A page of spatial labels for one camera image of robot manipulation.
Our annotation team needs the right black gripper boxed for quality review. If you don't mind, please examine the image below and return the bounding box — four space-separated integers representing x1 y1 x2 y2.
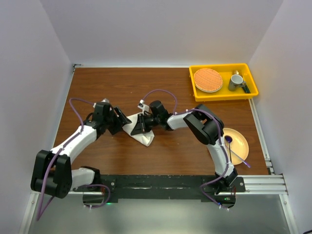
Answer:
132 114 160 137

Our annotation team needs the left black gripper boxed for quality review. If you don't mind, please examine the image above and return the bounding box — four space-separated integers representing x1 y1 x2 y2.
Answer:
103 106 131 135

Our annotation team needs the white cloth napkin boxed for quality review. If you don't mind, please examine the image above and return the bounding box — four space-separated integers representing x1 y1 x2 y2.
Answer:
122 113 155 147

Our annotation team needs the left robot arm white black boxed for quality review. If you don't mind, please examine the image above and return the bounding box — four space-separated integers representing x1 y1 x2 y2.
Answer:
30 102 131 198

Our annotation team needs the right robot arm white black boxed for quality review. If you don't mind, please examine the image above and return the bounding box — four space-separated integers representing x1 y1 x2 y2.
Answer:
125 100 238 192

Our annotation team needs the orange patterned plate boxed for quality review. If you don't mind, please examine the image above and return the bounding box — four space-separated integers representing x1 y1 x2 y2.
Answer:
194 68 223 93

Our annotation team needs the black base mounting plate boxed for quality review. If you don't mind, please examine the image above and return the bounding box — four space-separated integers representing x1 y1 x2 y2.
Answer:
73 174 246 210

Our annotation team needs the iridescent purple spoon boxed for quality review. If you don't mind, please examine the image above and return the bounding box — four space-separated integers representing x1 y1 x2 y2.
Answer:
224 136 233 162

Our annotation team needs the yellow plastic tray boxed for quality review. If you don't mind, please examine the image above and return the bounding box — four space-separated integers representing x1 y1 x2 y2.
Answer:
189 63 259 102

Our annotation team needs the cream yellow plate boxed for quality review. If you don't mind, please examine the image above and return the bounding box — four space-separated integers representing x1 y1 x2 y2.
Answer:
223 128 249 165

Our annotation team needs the grey white mug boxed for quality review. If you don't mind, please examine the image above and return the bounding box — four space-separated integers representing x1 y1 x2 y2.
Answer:
228 74 246 91

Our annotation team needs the dark green utensil in tray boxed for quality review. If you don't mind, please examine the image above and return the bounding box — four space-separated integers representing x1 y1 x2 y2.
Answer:
242 84 251 94

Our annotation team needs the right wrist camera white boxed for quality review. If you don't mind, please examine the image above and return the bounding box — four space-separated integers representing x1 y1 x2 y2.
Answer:
137 99 149 113

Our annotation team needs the aluminium frame rail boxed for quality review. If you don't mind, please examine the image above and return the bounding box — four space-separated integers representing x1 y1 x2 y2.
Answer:
245 99 288 195

